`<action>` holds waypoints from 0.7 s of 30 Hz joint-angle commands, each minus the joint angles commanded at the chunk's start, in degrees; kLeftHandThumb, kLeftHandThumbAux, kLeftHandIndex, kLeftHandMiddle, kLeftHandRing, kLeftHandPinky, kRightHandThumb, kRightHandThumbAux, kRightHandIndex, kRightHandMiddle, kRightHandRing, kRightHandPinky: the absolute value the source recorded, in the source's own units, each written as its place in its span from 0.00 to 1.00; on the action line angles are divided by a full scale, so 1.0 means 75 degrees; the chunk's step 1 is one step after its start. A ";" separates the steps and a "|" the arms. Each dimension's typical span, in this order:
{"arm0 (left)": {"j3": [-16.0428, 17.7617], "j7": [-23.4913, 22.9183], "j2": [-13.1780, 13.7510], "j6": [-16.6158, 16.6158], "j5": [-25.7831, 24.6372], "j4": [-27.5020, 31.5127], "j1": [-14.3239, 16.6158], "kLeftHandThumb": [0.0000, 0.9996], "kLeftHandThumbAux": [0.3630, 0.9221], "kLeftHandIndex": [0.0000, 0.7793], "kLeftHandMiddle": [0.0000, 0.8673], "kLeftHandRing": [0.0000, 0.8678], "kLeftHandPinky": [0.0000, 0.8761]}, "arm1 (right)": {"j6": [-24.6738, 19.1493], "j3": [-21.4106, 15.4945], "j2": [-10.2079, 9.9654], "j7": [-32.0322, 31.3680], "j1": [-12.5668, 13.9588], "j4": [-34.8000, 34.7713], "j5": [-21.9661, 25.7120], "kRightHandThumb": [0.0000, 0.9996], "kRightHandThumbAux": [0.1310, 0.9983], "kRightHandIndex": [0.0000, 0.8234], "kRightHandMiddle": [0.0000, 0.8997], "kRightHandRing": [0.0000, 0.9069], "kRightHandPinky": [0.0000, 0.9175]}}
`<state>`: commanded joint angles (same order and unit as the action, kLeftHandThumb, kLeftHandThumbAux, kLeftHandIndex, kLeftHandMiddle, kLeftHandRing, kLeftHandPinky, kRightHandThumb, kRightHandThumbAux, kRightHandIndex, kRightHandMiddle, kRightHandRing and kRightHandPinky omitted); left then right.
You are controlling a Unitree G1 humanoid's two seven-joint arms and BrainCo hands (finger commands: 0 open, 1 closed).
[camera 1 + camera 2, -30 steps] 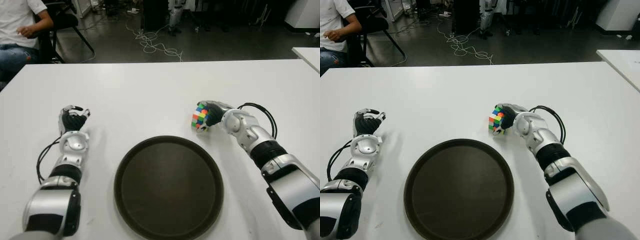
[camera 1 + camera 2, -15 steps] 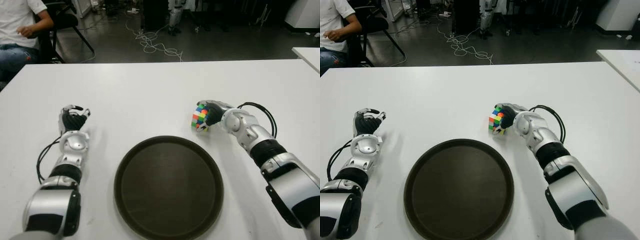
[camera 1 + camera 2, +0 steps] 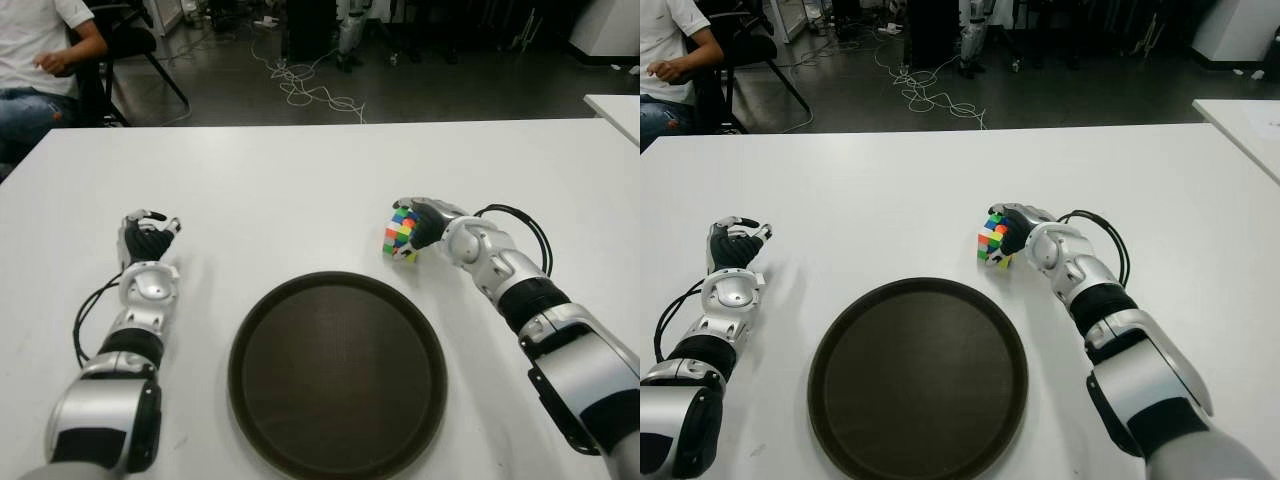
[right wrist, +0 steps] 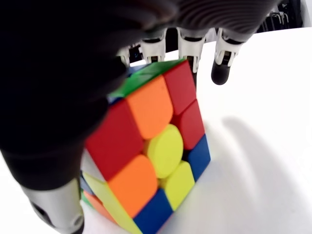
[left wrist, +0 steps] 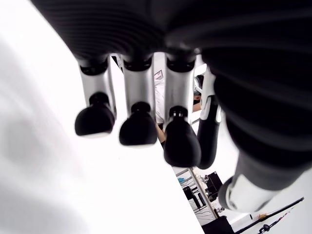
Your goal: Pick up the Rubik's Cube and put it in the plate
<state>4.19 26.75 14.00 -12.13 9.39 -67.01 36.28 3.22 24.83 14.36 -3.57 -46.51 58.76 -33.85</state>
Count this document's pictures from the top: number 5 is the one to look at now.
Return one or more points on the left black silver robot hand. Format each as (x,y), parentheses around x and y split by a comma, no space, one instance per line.
(219,36)

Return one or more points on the seated person in white shirt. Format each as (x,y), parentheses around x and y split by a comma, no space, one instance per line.
(159,97)

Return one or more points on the metal shelf with equipment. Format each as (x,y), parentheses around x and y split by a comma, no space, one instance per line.
(200,192)

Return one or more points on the black tripod pole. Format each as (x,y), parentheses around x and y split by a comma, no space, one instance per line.
(285,209)

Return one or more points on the black chair back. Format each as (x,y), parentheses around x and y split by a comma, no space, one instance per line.
(217,226)

